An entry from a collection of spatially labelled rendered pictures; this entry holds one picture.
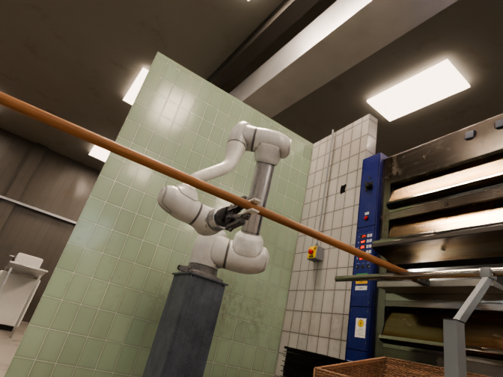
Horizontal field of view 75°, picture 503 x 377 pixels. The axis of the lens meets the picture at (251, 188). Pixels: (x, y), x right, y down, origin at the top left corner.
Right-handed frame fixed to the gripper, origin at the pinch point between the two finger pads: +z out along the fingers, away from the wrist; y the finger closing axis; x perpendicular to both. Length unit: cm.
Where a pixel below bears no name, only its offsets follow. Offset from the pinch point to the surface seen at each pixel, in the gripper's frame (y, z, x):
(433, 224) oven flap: -38, -5, -114
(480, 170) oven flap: -63, 20, -114
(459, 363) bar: 33, 38, -54
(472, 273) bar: 2, 32, -76
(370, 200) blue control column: -61, -46, -111
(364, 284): -5, -45, -111
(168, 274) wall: 13, -125, -19
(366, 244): -30, -46, -111
